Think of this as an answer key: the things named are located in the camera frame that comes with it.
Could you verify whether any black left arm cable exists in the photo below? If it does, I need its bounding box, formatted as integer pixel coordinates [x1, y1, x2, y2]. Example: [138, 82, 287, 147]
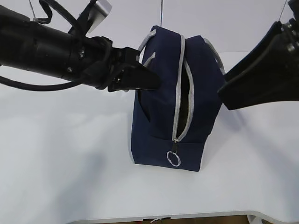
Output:
[0, 74, 82, 92]

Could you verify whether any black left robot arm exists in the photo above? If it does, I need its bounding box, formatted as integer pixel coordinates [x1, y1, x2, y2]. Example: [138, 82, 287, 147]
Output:
[0, 0, 161, 92]

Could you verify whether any navy blue lunch bag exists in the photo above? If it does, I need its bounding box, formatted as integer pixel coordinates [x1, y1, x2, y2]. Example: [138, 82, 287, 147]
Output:
[131, 26, 224, 172]

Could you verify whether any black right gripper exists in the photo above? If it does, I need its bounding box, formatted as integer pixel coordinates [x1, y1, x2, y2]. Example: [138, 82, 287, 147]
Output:
[218, 0, 299, 110]

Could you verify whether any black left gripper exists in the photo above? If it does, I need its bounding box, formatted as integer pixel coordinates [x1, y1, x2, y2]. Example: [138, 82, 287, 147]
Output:
[71, 37, 161, 92]

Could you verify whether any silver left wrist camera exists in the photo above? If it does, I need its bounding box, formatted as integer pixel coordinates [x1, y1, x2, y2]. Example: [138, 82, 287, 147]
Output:
[88, 0, 112, 33]

